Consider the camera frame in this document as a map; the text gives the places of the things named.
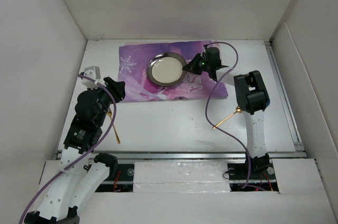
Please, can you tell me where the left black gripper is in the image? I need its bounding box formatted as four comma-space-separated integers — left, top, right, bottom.
89, 77, 125, 125

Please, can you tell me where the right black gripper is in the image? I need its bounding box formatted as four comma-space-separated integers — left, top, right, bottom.
182, 52, 211, 74

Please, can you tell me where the gold fork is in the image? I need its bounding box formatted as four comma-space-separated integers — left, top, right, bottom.
107, 109, 121, 144

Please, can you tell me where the steel plate with cream centre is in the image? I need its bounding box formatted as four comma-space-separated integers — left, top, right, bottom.
146, 52, 187, 87

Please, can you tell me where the purple Elsa cloth placemat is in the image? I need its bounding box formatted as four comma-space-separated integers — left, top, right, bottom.
118, 40, 216, 102

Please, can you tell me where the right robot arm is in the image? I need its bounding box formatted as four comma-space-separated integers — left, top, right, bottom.
183, 45, 270, 179

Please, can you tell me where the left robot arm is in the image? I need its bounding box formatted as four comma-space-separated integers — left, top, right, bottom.
19, 74, 125, 223

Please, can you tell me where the gold spoon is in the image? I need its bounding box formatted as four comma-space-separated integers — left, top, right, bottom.
212, 106, 242, 129

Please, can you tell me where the white foam block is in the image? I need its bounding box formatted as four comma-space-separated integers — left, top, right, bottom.
133, 161, 230, 193

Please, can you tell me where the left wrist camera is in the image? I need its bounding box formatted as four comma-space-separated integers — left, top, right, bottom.
80, 66, 101, 89

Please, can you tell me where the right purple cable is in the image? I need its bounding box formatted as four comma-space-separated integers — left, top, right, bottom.
203, 41, 260, 191

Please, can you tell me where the purple cable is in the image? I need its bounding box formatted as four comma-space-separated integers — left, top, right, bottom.
19, 73, 117, 224
203, 41, 260, 191

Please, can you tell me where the aluminium front rail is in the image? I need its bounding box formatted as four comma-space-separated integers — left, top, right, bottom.
53, 151, 307, 160

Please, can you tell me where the aluminium rail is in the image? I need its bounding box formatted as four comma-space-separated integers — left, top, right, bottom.
265, 42, 305, 152
53, 151, 307, 160

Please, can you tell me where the aluminium right side rail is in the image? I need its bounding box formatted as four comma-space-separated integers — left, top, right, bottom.
265, 42, 305, 152

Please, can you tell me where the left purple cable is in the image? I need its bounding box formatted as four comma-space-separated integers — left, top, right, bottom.
19, 73, 117, 224

